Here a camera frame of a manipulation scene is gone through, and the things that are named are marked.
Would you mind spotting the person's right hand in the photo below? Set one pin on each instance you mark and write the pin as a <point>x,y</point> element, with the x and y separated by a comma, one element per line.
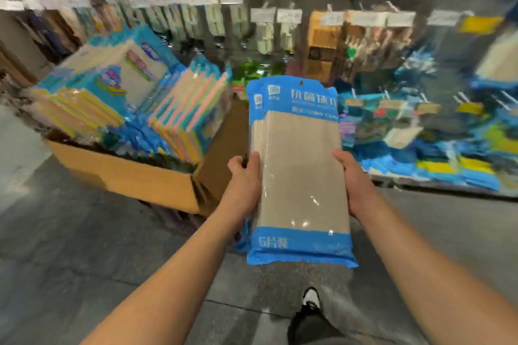
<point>360,191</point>

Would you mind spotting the person's left hand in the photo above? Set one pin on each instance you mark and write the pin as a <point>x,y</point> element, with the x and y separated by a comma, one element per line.
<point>243,191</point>

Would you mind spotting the blue grey cloth packets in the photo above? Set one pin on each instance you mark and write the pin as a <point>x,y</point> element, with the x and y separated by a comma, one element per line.
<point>303,171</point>

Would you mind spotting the brown cardboard box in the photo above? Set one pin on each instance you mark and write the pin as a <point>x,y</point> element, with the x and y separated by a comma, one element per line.
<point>121,175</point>

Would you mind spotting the person's right forearm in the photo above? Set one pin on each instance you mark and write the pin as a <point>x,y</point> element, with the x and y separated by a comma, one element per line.
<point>437,276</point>

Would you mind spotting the person's black shoe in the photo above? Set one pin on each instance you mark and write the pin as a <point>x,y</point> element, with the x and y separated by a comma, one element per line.
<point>311,300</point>

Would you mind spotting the person's grey trousers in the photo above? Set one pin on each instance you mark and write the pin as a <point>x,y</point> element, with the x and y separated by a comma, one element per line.
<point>312,328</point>

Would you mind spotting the yellow hanging tag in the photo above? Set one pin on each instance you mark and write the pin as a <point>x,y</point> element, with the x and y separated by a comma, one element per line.
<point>482,24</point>

